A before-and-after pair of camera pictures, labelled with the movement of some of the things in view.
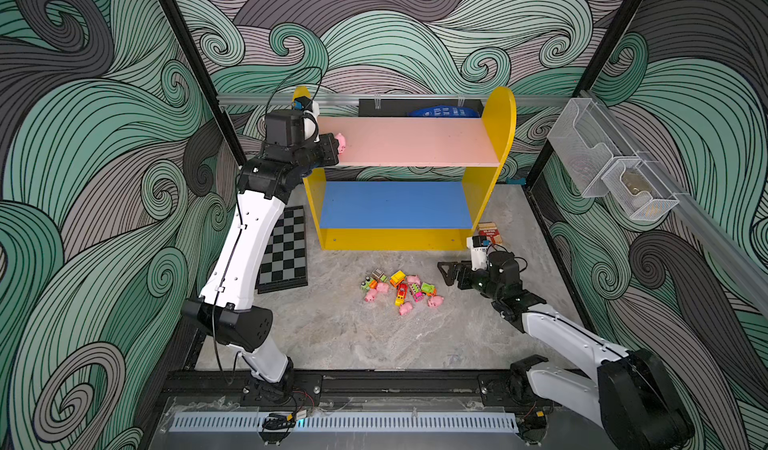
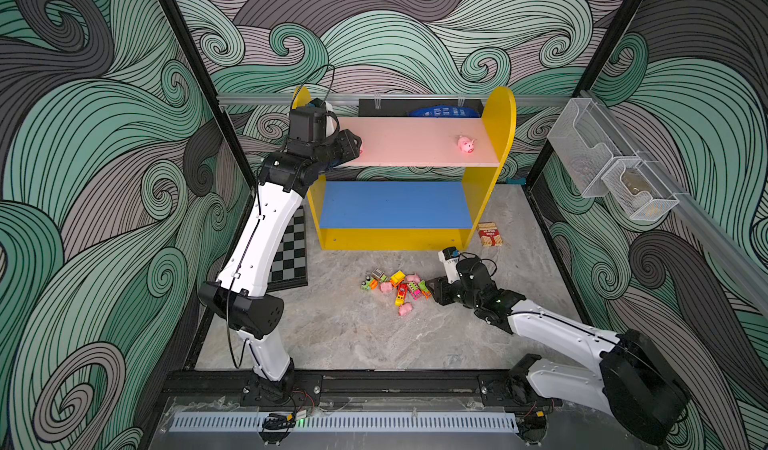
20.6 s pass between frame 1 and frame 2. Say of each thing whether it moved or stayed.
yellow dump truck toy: stayed
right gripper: moved
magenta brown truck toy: stayed
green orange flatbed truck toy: stayed
